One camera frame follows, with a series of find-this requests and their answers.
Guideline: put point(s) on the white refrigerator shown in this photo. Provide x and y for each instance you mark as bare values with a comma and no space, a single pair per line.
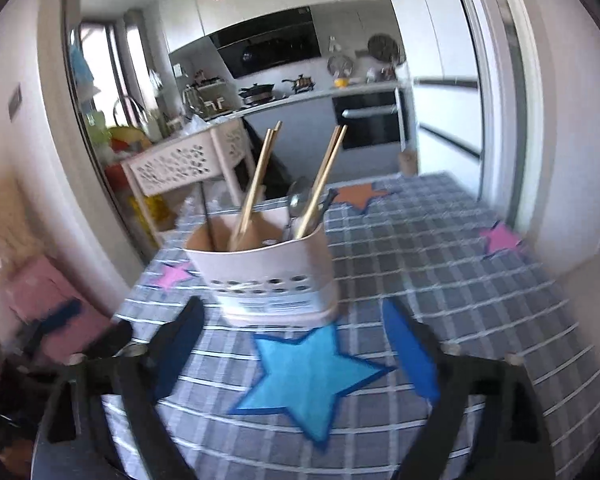
444,35

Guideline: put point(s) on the yellow packet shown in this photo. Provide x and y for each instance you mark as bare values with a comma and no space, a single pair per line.
147,212

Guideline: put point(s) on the round hanging trivet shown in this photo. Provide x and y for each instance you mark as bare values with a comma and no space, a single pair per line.
340,65

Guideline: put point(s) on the pink chair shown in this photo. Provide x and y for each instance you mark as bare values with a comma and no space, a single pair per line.
45,290

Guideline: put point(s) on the beige textured cushion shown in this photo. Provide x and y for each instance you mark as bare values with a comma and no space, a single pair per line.
0,205

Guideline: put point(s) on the white plastic bag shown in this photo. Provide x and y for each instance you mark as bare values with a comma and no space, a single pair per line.
197,124

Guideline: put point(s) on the countertop dish rack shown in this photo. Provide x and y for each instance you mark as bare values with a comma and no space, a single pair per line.
205,97

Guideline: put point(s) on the grey wall switch panel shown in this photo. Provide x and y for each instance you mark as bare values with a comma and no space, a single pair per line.
15,102

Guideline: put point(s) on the black built-in oven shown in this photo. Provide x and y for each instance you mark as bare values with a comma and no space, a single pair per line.
369,125

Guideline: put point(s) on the clear plastic bag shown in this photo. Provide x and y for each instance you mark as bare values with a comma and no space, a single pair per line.
225,200

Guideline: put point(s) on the colourful stacked bowls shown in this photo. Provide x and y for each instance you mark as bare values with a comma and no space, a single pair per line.
120,135

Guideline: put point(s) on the black hanging cloth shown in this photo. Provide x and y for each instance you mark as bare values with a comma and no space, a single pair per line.
262,160

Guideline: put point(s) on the black wok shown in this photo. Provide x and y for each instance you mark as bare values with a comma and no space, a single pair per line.
257,94

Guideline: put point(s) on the brown cardboard box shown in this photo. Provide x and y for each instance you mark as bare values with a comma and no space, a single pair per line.
408,162

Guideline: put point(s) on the dark round hanging pan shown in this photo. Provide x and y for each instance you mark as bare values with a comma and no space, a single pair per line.
383,46

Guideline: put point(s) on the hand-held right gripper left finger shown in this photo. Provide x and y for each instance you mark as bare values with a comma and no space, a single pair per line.
177,345

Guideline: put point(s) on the small cooking pot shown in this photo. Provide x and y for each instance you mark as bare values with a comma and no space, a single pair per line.
300,84

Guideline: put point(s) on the grey checked star tablecloth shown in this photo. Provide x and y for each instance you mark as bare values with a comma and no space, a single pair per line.
429,270

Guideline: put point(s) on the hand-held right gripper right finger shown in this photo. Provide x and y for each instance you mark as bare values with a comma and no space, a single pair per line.
409,355

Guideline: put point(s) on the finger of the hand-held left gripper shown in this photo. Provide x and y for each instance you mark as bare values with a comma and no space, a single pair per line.
60,316
107,337

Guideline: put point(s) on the white wall cabinets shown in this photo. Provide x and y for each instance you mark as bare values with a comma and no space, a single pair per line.
280,0

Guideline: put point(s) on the beige plastic storage trolley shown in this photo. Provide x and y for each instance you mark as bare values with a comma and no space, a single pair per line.
175,167

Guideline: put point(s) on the curved kitchen faucet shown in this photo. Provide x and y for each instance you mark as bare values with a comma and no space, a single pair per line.
130,102

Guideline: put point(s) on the dark translucent plastic spoon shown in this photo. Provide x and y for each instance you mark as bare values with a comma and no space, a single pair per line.
296,202
326,201
208,220

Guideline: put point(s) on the pale pink plastic utensil holder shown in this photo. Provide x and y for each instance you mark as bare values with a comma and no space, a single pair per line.
275,270

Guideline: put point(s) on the black range hood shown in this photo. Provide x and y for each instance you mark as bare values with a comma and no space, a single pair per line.
275,47

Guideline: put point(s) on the white sliding door frame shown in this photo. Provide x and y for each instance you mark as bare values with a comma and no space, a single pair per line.
499,85

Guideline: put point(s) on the yellow bowl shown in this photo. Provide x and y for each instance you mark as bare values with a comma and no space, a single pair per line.
341,81

